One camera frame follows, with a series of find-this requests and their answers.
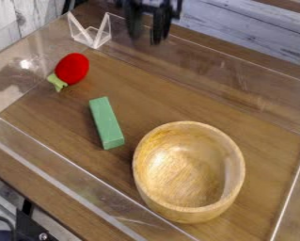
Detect clear acrylic tray enclosure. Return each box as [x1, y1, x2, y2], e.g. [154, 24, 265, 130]
[0, 14, 300, 241]

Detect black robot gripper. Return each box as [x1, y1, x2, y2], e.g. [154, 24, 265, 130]
[114, 0, 183, 45]

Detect red plush strawberry toy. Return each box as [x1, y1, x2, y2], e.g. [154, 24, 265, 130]
[47, 53, 90, 91]

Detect green rectangular block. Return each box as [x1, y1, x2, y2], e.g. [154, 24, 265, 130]
[90, 97, 125, 150]

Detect wooden bowl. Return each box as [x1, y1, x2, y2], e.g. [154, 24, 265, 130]
[133, 120, 247, 224]

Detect black table clamp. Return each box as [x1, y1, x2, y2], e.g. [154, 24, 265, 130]
[15, 200, 59, 241]

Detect black cable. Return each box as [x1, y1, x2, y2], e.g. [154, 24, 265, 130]
[0, 215, 19, 241]

